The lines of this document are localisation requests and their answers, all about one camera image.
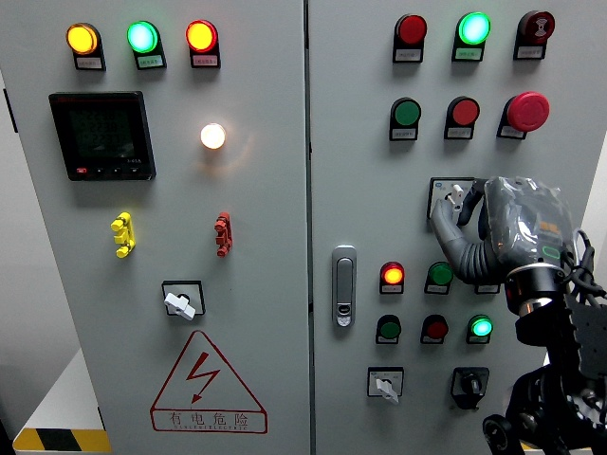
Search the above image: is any turn switch slim white handle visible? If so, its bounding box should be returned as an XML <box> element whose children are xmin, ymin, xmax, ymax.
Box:
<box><xmin>427</xmin><ymin>176</ymin><xmax>476</xmax><ymax>221</ymax></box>

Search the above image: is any large red stop button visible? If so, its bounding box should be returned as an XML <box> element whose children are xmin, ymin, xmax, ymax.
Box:
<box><xmin>496</xmin><ymin>91</ymin><xmax>551</xmax><ymax>140</ymax></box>

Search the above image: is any small green lit lamp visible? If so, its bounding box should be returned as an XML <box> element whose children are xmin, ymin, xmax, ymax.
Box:
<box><xmin>465</xmin><ymin>314</ymin><xmax>494</xmax><ymax>346</ymax></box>

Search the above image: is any small red push button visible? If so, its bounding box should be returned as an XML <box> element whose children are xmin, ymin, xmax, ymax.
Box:
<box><xmin>419</xmin><ymin>314</ymin><xmax>450</xmax><ymax>346</ymax></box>

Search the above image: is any small red lit lamp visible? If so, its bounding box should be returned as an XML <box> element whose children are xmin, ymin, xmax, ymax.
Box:
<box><xmin>378</xmin><ymin>261</ymin><xmax>406</xmax><ymax>296</ymax></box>

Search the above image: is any grey cabinet door with lock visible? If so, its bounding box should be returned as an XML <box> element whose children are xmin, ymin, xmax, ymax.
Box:
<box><xmin>305</xmin><ymin>0</ymin><xmax>607</xmax><ymax>455</ymax></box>

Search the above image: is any small dark green push button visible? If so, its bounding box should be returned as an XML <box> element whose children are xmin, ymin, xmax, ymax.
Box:
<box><xmin>375</xmin><ymin>314</ymin><xmax>403</xmax><ymax>346</ymax></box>

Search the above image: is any silver door lock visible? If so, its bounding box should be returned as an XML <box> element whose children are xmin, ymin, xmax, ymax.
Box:
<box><xmin>331</xmin><ymin>245</ymin><xmax>358</xmax><ymax>329</ymax></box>

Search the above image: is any dark red buzzer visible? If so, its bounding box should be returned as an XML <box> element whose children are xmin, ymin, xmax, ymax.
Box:
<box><xmin>512</xmin><ymin>9</ymin><xmax>557</xmax><ymax>62</ymax></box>

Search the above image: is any green round lit lamp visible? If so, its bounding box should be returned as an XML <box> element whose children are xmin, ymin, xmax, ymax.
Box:
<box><xmin>451</xmin><ymin>11</ymin><xmax>492</xmax><ymax>63</ymax></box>
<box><xmin>126</xmin><ymin>20</ymin><xmax>168</xmax><ymax>71</ymax></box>

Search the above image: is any red round unlit lamp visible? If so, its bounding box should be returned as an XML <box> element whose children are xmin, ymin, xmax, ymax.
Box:
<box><xmin>392</xmin><ymin>13</ymin><xmax>429</xmax><ymax>64</ymax></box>

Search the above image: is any grey cabinet door with display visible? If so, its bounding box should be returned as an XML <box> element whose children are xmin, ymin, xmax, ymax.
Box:
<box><xmin>0</xmin><ymin>0</ymin><xmax>312</xmax><ymax>455</ymax></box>

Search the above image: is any white lamp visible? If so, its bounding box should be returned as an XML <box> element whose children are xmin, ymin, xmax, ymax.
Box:
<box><xmin>199</xmin><ymin>122</ymin><xmax>228</xmax><ymax>151</ymax></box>

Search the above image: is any red warning triangle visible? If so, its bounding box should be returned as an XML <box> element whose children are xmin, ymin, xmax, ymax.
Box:
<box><xmin>150</xmin><ymin>330</ymin><xmax>269</xmax><ymax>434</ymax></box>

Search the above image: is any orange-red round lit lamp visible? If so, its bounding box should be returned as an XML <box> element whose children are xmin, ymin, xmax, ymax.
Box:
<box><xmin>184</xmin><ymin>19</ymin><xmax>222</xmax><ymax>70</ymax></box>

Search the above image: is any black display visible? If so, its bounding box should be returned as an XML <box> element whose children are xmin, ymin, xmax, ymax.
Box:
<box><xmin>47</xmin><ymin>90</ymin><xmax>157</xmax><ymax>182</ymax></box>

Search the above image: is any yellow round lamp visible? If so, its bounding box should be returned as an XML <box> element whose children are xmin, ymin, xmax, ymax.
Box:
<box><xmin>65</xmin><ymin>22</ymin><xmax>107</xmax><ymax>72</ymax></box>

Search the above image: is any black yellow striped tape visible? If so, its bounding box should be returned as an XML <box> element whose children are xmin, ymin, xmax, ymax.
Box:
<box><xmin>12</xmin><ymin>428</ymin><xmax>113</xmax><ymax>453</ymax></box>

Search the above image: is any turn switch black handle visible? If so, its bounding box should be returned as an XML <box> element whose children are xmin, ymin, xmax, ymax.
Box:
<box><xmin>449</xmin><ymin>366</ymin><xmax>490</xmax><ymax>411</ymax></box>

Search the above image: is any small turn switch white handle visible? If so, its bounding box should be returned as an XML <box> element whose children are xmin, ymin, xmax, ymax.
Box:
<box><xmin>366</xmin><ymin>366</ymin><xmax>405</xmax><ymax>406</ymax></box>

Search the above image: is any small red handle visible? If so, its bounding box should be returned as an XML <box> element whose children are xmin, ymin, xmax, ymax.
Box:
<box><xmin>213</xmin><ymin>211</ymin><xmax>234</xmax><ymax>259</ymax></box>

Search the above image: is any turn switch wide white handle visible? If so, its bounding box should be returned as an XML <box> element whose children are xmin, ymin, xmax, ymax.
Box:
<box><xmin>160</xmin><ymin>280</ymin><xmax>207</xmax><ymax>322</ymax></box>

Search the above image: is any small yellow handle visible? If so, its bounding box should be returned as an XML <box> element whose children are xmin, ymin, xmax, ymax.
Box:
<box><xmin>110</xmin><ymin>211</ymin><xmax>137</xmax><ymax>260</ymax></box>

